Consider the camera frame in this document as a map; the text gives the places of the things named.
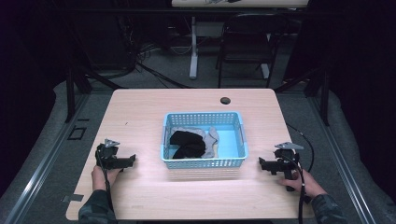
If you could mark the person's left hand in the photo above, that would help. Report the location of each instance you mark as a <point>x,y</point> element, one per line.
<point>100,179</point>

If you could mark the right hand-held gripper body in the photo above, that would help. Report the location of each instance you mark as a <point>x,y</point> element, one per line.
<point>288,161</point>

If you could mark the black floor tape rectangle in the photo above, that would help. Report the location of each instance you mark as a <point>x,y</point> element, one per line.
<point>77,132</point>

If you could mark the grey tape strip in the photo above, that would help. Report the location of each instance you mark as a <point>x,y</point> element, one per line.
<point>73,198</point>

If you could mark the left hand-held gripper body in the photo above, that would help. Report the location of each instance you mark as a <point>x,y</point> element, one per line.
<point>107,154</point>

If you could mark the white desk leg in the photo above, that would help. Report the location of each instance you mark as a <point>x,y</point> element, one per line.
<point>194,53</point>

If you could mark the light wooden desk top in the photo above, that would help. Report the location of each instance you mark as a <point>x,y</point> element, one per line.
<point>243,3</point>

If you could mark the grey sock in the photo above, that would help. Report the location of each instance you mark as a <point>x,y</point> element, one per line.
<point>211,140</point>

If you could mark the black folding chair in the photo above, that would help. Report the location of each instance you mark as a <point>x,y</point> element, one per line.
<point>249,46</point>

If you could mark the black sock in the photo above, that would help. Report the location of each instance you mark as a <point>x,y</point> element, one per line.
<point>188,144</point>

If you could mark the person's right hand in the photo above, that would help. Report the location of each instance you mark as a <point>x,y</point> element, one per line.
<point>306,185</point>

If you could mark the black metal stand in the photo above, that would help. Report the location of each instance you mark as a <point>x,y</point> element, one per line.
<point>74,84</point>
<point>317,87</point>

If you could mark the light blue plastic basket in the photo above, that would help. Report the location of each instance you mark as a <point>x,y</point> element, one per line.
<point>232,143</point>

